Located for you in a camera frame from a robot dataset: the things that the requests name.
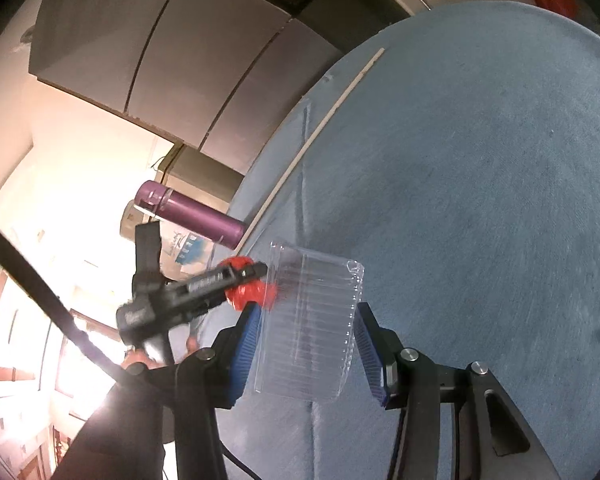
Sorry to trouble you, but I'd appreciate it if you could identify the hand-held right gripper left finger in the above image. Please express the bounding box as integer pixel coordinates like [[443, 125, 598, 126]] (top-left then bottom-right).
[[55, 302, 263, 480]]

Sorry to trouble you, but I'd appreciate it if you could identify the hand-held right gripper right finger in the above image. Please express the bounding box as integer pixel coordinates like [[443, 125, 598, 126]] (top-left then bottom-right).
[[355, 301, 563, 480]]

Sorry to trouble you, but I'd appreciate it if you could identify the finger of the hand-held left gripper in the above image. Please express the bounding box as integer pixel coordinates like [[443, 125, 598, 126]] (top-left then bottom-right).
[[177, 261, 269, 295], [190, 290, 232, 315]]

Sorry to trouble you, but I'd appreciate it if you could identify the red plastic wrapper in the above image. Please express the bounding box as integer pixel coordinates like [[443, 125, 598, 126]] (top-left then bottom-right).
[[216, 256, 281, 313]]

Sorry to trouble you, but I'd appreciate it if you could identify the clear plastic clamshell container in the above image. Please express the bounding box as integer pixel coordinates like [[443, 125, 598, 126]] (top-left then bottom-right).
[[252, 240, 366, 403]]

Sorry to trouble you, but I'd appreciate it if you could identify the white and blue box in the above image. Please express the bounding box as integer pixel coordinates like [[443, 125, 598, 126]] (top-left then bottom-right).
[[157, 225, 218, 282]]

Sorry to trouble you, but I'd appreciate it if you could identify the purple bottle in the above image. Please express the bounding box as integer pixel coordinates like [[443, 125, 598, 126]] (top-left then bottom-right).
[[133, 180, 248, 250]]

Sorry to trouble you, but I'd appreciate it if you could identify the white appliance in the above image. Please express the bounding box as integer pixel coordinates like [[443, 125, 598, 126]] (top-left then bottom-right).
[[119, 200, 153, 241]]

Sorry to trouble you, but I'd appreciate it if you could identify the long white stick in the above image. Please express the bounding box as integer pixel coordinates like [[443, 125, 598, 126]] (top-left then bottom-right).
[[235, 47, 386, 251]]

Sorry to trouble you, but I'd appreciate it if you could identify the blue tablecloth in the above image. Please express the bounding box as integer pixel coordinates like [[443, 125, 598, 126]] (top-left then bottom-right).
[[200, 0, 600, 480]]

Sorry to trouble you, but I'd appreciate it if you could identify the large grey cabinet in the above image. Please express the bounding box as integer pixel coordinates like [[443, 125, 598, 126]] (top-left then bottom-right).
[[27, 0, 396, 176]]

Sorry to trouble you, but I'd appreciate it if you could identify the black cable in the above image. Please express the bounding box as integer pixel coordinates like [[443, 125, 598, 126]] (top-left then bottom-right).
[[0, 217, 173, 386]]

